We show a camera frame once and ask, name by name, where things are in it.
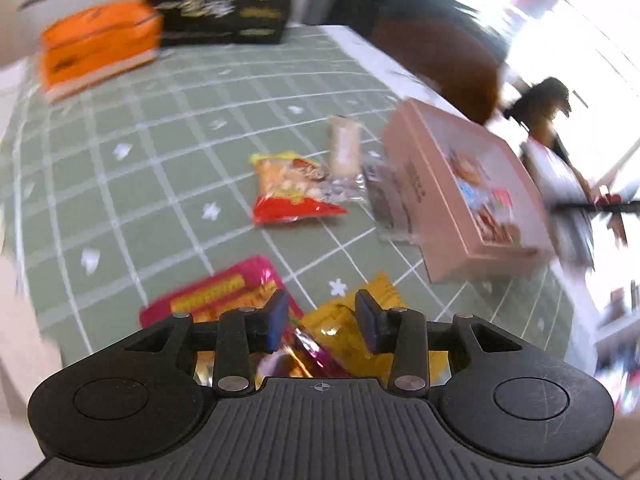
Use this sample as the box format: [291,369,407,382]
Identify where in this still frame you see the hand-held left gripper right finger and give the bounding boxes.
[355,290,521,400]

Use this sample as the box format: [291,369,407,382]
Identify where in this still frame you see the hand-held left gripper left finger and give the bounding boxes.
[125,289,292,395]

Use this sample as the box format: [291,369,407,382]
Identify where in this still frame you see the pink and yellow snack packet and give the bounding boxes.
[139,255,346,383]

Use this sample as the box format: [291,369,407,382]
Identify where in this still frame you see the pink cardboard box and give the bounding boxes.
[382,99,556,285]

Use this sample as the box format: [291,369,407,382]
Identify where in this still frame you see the clear dark biscuit packet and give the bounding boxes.
[360,157,416,243]

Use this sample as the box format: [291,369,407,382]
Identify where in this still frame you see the red and yellow snack packet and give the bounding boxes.
[250,152,348,226]

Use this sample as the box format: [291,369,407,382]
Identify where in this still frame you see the clear mooncake pastry packet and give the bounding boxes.
[475,207,521,246]

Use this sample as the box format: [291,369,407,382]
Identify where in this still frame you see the clear blue snack packet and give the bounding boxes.
[462,180,513,208]

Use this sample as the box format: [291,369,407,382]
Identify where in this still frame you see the beige snack bar packet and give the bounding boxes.
[327,115,363,181]

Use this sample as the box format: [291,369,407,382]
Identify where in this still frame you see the pale pink paper flower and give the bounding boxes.
[0,255,66,436]

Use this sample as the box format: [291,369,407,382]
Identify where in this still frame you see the brown chair back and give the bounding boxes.
[372,15,503,126]

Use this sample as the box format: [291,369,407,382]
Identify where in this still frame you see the black jacket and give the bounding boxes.
[500,77,573,126]

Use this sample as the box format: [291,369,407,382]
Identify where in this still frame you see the black stand-up snack bag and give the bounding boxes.
[147,0,296,46]

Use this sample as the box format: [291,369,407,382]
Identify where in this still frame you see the orange and white box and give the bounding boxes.
[39,0,163,103]

